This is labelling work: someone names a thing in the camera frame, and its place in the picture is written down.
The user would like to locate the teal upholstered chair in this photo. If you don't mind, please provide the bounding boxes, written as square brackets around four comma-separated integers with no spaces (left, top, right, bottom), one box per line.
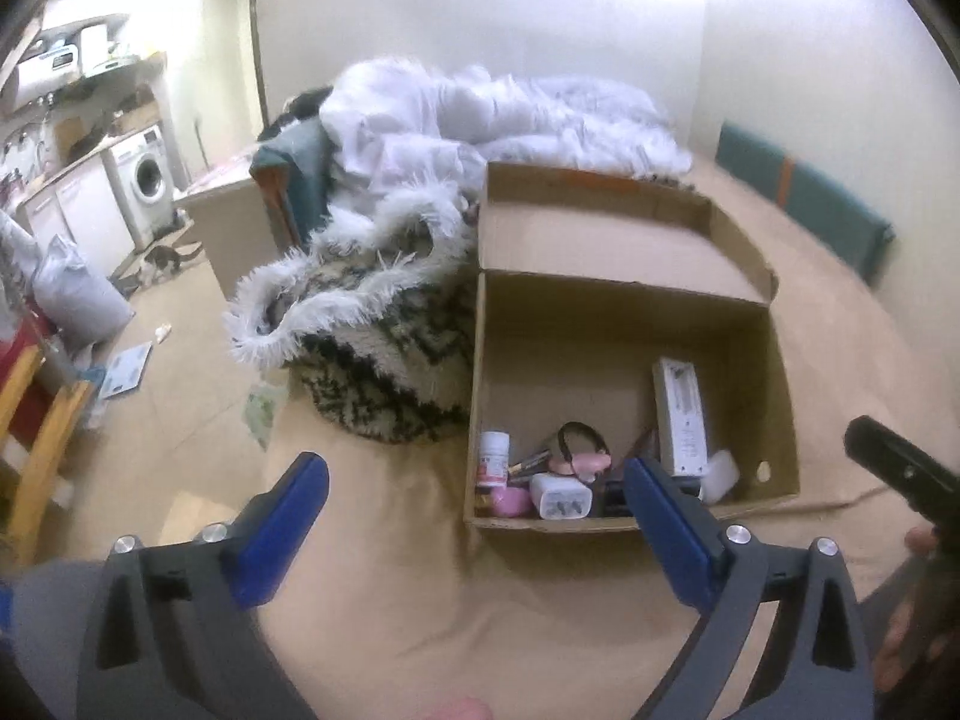
[250,120,335,248]

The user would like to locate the white plug charger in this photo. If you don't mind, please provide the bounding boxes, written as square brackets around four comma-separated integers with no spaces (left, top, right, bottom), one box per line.
[529,472,595,522]

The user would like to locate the pale green packet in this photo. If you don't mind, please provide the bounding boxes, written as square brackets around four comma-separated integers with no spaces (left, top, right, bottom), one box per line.
[246,382,287,452]

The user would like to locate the black hair tie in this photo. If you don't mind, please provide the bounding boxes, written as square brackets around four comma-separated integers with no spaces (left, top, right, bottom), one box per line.
[556,421,610,466]

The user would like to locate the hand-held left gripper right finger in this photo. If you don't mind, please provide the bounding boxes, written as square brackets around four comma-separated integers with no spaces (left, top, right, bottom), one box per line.
[624,457,875,720]

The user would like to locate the person's left hand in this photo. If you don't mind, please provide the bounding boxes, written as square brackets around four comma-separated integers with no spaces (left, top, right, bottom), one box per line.
[416,696,497,720]

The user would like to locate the white hanging cloth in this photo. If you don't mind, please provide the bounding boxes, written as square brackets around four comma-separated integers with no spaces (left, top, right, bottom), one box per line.
[0,210,38,331]

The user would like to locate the red cloth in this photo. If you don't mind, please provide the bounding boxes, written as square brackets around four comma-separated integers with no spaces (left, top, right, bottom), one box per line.
[0,315,47,436]

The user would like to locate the beige bedside table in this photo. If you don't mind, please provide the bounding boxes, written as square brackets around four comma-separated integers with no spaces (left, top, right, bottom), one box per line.
[176,154,290,301]

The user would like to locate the pink toy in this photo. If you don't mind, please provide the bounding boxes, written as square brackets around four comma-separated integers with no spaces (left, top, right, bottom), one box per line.
[553,450,612,482]

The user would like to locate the shaggy patterned blanket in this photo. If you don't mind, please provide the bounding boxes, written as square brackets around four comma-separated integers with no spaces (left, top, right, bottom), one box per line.
[223,184,481,443]

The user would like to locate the white washing machine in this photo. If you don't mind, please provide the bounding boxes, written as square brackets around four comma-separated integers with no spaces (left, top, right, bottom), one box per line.
[105,127,177,252]

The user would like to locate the brown cardboard box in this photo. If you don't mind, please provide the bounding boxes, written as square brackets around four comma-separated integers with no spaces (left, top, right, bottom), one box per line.
[463,160,801,533]

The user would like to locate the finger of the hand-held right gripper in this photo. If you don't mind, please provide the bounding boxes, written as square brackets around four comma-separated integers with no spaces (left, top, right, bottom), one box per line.
[844,415,960,535]

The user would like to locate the white labelled pill bottle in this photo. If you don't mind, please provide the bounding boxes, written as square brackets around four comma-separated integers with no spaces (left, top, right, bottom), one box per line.
[478,431,512,490]

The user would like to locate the pink bottle with gold cap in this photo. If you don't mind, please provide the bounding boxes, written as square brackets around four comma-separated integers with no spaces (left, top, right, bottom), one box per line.
[474,486,530,518]

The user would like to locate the white oval case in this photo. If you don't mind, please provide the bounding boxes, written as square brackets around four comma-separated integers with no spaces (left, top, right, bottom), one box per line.
[700,450,741,505]

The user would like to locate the pale plastic bag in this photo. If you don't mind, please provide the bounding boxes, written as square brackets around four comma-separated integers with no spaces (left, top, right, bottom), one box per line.
[34,235,136,350]

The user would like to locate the pale rectangular box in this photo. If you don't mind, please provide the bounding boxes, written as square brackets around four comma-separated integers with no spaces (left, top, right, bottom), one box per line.
[651,357,710,479]

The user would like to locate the person's right hand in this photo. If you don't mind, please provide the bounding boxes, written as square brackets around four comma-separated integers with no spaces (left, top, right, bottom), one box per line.
[874,525,960,698]

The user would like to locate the yellow wooden chair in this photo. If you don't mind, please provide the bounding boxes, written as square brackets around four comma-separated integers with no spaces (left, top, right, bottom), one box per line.
[0,341,98,567]

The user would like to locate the teal cushion with orange stripe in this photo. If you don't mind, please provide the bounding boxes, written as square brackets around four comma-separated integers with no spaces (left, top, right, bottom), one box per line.
[715,120,895,286]

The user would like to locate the grey cat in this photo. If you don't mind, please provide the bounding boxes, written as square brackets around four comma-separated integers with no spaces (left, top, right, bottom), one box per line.
[141,240,203,282]

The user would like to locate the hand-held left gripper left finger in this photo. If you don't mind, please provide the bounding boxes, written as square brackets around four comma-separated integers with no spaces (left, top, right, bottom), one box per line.
[75,452,331,720]

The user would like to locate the white range hood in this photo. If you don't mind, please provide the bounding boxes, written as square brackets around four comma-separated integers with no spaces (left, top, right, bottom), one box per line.
[79,22,125,76]

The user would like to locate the white water heater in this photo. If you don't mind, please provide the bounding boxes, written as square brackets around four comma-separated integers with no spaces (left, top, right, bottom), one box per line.
[13,45,82,91]

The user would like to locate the white kitchen cabinet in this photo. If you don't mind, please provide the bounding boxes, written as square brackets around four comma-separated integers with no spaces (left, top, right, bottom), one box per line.
[19,161,136,278]

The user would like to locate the white duvet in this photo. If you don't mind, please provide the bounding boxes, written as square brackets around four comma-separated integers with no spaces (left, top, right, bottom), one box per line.
[319,60,695,196]

